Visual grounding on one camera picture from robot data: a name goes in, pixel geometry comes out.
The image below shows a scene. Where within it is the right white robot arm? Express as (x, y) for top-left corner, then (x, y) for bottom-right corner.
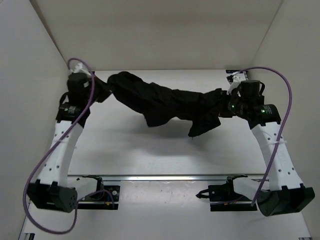
(221, 89), (315, 217)

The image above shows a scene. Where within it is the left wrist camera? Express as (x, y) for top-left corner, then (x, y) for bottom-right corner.
(67, 62), (92, 101)

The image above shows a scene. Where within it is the aluminium front rail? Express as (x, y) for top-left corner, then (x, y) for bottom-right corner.
(67, 174), (261, 182)

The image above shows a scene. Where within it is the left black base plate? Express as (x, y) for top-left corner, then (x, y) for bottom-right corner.
(78, 175), (121, 211)

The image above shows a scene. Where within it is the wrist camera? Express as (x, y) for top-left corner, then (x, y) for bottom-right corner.
(226, 73), (265, 105)
(67, 62), (92, 101)

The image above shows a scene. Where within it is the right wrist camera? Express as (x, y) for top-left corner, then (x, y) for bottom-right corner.
(226, 73), (265, 105)

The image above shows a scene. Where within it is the right blue corner sticker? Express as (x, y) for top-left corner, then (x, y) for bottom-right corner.
(225, 69), (239, 75)

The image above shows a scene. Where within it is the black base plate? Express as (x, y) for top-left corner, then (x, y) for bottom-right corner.
(195, 174), (258, 212)
(78, 175), (121, 211)

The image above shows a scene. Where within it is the black skirt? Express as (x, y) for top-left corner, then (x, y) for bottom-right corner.
(106, 71), (225, 138)

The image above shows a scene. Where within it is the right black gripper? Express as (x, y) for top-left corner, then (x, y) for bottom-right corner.
(209, 91), (247, 119)

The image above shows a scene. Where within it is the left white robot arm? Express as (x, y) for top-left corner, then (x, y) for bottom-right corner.
(26, 72), (111, 213)

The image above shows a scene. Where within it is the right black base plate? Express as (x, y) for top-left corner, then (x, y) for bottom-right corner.
(195, 174), (258, 212)

